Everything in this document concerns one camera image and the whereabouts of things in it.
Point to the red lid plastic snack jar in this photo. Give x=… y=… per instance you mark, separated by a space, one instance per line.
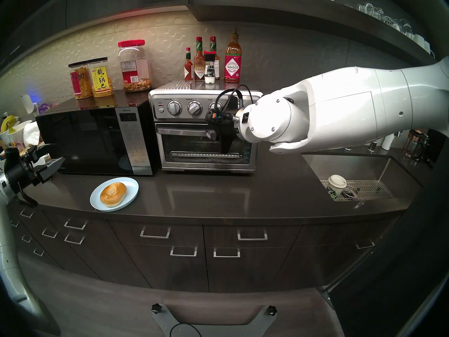
x=135 y=69

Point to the stainless steel toaster oven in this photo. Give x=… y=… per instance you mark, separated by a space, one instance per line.
x=189 y=94

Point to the large Tabasco sauce bottle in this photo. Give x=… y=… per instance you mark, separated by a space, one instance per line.
x=233 y=67

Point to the black star knob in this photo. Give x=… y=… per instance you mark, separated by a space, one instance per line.
x=270 y=310
x=156 y=308

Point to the dark wall shelf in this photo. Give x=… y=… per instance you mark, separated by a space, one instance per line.
x=280 y=13

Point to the golden bagel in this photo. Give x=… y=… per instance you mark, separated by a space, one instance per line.
x=113 y=194

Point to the black cap salt shaker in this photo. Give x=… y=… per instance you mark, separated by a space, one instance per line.
x=209 y=73

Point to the black microwave oven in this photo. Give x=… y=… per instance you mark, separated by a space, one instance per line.
x=87 y=143

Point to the yellow bananas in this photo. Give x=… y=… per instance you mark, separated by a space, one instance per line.
x=8 y=122

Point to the clear drinking glass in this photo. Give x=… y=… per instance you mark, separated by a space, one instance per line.
x=391 y=21
x=406 y=26
x=378 y=13
x=365 y=8

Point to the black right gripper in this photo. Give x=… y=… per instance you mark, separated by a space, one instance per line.
x=231 y=136

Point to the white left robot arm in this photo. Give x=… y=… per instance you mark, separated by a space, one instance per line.
x=8 y=280

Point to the yellow label snack jar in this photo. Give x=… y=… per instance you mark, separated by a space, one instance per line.
x=101 y=80

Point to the small red hot sauce bottle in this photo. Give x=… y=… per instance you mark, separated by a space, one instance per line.
x=188 y=71

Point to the glass french press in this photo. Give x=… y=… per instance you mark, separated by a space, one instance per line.
x=415 y=145

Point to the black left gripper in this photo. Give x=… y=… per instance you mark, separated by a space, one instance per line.
x=19 y=171

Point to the white lid paper coffee cup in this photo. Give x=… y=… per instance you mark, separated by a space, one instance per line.
x=336 y=182

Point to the white mug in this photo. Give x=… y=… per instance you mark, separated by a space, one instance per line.
x=419 y=39
x=428 y=46

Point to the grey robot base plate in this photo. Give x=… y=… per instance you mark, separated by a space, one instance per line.
x=165 y=322

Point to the light blue plate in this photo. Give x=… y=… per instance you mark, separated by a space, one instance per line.
x=130 y=188

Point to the dark cabinet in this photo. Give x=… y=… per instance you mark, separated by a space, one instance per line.
x=175 y=273
x=105 y=2

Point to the oven timer knob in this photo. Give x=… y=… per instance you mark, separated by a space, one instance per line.
x=174 y=108

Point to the dark upper cabinet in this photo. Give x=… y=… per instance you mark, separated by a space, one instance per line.
x=105 y=2

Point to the oven function knob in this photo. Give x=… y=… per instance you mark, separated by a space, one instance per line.
x=212 y=105

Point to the green neck hot sauce bottle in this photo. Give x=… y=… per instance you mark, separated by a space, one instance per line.
x=214 y=45
x=199 y=71

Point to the dark lower cabinet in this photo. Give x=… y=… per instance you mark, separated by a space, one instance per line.
x=175 y=273

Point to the oven temperature knob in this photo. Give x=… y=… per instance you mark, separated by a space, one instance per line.
x=194 y=108

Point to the white bottle blue cap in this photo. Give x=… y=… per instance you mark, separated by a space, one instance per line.
x=387 y=143

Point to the chrome counter cap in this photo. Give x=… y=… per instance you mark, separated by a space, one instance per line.
x=372 y=146

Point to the purple snack packet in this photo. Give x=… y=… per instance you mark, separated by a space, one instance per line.
x=45 y=108

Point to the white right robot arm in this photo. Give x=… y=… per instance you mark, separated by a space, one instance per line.
x=350 y=104

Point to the red label snack jar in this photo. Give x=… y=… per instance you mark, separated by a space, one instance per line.
x=79 y=83

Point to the white paper napkin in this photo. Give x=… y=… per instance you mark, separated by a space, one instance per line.
x=31 y=134

